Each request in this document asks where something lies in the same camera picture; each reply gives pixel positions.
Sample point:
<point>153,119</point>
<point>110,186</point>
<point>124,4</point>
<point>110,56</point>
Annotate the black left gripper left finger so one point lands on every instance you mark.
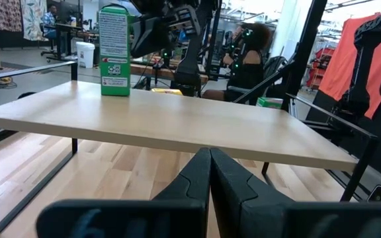
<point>184,198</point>

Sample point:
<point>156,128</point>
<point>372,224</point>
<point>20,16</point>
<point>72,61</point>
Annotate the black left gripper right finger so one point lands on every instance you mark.
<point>243,205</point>

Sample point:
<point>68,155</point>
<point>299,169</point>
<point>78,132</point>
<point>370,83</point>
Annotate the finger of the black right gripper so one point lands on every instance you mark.
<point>151,36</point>

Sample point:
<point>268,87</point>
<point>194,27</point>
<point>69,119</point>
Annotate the green cereal box white label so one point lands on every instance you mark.
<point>114,72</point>

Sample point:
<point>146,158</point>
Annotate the small green cereal box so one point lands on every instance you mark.
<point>270,103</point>

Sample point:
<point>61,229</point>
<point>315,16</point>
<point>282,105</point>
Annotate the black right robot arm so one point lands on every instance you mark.
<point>190,66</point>

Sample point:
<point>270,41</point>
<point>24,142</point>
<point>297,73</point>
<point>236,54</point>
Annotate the black perforated robot arm link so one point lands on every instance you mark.
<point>364,66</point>

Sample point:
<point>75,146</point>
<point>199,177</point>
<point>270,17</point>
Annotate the wooden workbench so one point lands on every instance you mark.
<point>164,71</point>

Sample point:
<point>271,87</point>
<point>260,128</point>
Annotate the yellow flat object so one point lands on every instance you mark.
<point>166,91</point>

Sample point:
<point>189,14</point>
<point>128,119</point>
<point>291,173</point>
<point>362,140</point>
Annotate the white trash bin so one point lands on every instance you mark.
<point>85,54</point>

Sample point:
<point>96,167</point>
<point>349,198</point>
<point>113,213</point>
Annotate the wooden rectangular board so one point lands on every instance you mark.
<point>177,122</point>

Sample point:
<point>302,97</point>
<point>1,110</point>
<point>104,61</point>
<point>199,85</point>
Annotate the person seated in dark clothing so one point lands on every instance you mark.
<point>246,76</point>

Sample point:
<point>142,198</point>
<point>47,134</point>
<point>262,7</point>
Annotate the black office desk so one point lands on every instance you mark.
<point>68,29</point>

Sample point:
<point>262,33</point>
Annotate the person in blue shirt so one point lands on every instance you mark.
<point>49,21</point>

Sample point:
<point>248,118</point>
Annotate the white floral hanging cloth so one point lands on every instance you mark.
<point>33,20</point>

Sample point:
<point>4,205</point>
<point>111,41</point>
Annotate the red metal rack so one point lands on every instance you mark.
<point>319,66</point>

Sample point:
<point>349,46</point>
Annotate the dark red patterned hanging cloth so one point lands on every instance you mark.
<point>8,15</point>

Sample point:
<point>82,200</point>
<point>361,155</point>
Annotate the orange hanging cloth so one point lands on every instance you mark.
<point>339,66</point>

